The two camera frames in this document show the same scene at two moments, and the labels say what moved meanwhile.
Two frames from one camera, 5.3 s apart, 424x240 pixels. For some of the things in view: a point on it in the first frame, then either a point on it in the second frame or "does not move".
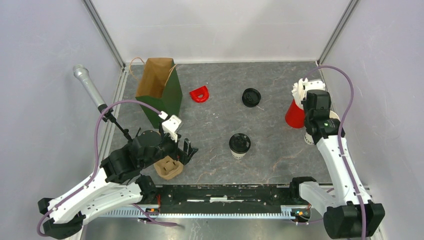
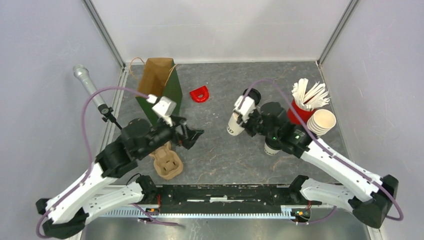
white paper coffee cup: (238, 155) to (272, 145)
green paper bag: (159, 85) does not move
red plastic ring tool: (202, 90) does not move
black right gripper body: (307, 117) to (254, 125)
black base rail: (217, 198) does not move
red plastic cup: (294, 116) does not move
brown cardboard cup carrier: (168, 168) does not move
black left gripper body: (169, 147) to (182, 139)
